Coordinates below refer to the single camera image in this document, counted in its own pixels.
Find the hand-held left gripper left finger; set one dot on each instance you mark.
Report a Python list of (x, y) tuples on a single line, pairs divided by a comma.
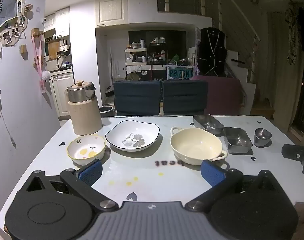
[(92, 171)]

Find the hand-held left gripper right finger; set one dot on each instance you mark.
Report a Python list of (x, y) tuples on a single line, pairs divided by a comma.
[(212, 172)]

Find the lemon print scalloped bowl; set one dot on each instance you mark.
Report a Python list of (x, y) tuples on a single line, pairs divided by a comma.
[(85, 150)]

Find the small steel cup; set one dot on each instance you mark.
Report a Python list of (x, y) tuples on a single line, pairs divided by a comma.
[(262, 137)]

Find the rectangular steel tray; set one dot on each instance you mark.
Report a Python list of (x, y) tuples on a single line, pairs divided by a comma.
[(208, 124), (238, 140)]

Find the white square leaf print plate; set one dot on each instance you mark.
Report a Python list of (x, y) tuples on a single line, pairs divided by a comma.
[(132, 137)]

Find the beige kettle with steel lid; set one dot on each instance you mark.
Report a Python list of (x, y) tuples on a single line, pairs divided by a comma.
[(85, 115)]

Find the grey pot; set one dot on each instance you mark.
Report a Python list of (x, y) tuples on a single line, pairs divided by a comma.
[(106, 111)]

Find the maroon chair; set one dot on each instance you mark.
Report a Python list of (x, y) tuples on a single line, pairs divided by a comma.
[(224, 96)]

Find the dark blue chair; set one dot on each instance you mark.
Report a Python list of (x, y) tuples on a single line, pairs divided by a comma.
[(185, 96), (137, 97)]

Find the white kitchen cabinet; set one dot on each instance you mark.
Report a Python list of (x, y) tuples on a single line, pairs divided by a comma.
[(62, 95)]

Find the teal licence plate sign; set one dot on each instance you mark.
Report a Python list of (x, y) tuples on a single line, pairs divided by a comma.
[(180, 73)]

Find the patterned curtain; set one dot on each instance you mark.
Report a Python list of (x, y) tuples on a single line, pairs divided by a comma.
[(295, 35)]

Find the black jacket with white trim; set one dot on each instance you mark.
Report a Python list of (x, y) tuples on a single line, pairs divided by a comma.
[(212, 52)]

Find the white shelf rack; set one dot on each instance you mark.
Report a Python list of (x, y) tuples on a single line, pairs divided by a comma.
[(135, 57)]

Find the stair railing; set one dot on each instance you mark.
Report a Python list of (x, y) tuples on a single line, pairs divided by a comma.
[(232, 17)]

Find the white upper cabinet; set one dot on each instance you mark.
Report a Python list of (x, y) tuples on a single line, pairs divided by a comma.
[(111, 8)]

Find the wall photo decoration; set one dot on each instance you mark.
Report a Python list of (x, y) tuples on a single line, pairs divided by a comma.
[(9, 30)]

